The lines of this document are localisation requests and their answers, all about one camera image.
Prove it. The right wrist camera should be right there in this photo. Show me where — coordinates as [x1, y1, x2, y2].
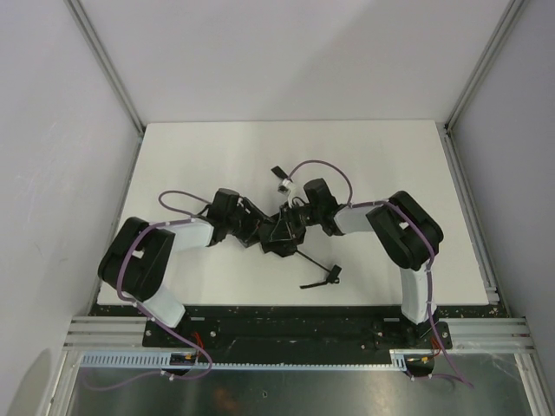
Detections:
[277, 179, 298, 208]

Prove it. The right aluminium frame post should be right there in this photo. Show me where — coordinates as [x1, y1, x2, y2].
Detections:
[444, 0, 528, 131]

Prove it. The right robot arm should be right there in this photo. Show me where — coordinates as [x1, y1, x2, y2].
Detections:
[258, 179, 444, 338]

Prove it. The left aluminium frame post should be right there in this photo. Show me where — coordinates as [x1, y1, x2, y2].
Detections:
[63, 0, 147, 140]

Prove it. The purple cable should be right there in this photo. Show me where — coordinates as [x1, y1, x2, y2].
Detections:
[158, 189, 213, 224]
[288, 159, 353, 205]

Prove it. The aluminium frame post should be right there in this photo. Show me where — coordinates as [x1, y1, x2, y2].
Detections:
[444, 0, 528, 131]
[63, 0, 147, 140]

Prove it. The black folding umbrella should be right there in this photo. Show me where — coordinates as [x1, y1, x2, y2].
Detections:
[259, 165, 343, 291]

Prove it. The slotted cable duct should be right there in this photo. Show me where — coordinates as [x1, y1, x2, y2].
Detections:
[80, 349, 411, 372]

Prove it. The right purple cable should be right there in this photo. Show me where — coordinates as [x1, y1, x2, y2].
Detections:
[288, 159, 353, 205]

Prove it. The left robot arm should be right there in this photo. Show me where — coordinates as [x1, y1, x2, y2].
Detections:
[97, 188, 271, 328]

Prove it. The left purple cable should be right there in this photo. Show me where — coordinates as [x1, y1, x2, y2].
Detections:
[158, 189, 213, 224]

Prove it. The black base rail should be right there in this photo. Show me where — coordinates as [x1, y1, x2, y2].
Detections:
[142, 303, 454, 352]

